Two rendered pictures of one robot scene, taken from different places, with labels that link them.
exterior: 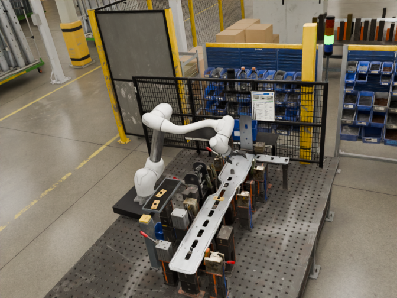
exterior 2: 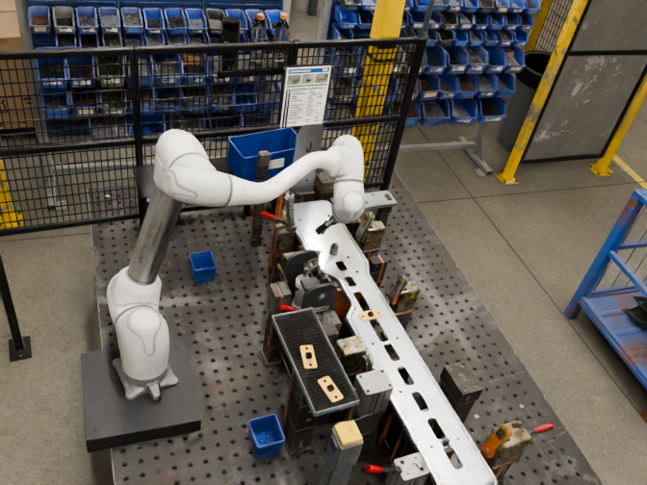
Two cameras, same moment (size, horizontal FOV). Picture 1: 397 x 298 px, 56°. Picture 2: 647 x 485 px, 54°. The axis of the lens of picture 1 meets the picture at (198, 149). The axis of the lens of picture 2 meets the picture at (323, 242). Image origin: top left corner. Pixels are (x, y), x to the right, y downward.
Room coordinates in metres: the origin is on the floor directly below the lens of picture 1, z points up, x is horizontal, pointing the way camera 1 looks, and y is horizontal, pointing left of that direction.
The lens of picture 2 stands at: (1.50, 1.32, 2.64)
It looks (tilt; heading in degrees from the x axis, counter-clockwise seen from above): 41 degrees down; 304
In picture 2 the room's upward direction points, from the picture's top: 11 degrees clockwise
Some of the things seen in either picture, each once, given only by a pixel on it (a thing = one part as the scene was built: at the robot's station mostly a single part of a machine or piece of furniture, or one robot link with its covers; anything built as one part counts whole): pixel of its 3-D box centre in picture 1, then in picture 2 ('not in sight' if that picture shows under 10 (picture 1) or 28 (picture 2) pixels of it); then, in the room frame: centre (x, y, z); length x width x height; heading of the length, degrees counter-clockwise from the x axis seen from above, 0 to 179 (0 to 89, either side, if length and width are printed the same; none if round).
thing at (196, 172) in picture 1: (199, 192); (304, 317); (2.39, 0.04, 0.94); 0.18 x 0.13 x 0.49; 154
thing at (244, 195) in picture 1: (244, 210); (397, 318); (2.18, -0.28, 0.87); 0.12 x 0.09 x 0.35; 64
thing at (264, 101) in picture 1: (263, 106); (304, 95); (3.08, -0.64, 1.30); 0.23 x 0.02 x 0.31; 64
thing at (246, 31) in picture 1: (250, 54); not in sight; (7.09, -1.25, 0.52); 1.20 x 0.80 x 1.05; 147
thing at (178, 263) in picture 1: (218, 201); (374, 319); (2.18, -0.10, 1.00); 1.38 x 0.22 x 0.02; 154
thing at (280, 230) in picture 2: (220, 174); (279, 261); (2.70, -0.16, 0.88); 0.07 x 0.06 x 0.35; 64
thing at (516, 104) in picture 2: not in sight; (534, 106); (2.99, -3.49, 0.36); 0.50 x 0.50 x 0.73
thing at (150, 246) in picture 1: (151, 243); (334, 476); (1.91, 0.42, 0.92); 0.08 x 0.08 x 0.44; 64
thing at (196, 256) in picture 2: not in sight; (202, 268); (2.97, 0.01, 0.74); 0.11 x 0.10 x 0.09; 154
